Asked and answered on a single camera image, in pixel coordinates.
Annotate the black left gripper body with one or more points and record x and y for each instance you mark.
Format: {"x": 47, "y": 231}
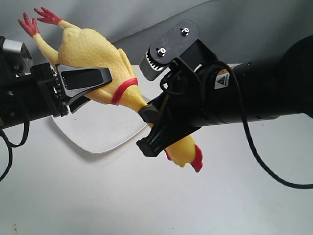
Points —
{"x": 50, "y": 87}

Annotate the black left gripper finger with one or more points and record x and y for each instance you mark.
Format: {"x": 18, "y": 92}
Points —
{"x": 77, "y": 103}
{"x": 78, "y": 81}

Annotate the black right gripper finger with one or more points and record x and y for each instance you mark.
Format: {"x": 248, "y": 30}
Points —
{"x": 162, "y": 135}
{"x": 155, "y": 111}

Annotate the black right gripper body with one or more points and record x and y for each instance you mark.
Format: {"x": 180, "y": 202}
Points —
{"x": 191, "y": 68}

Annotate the yellow rubber chicken toy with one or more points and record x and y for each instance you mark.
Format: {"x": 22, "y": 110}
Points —
{"x": 85, "y": 47}

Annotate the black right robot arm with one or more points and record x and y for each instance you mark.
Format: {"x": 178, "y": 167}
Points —
{"x": 265, "y": 88}

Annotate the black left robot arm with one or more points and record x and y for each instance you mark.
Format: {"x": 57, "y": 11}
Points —
{"x": 29, "y": 92}

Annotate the white square plate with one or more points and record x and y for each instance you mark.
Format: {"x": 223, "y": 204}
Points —
{"x": 98, "y": 128}

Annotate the grey backdrop cloth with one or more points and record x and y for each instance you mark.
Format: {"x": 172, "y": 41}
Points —
{"x": 236, "y": 30}

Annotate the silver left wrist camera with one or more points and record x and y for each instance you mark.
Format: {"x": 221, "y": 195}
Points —
{"x": 17, "y": 56}

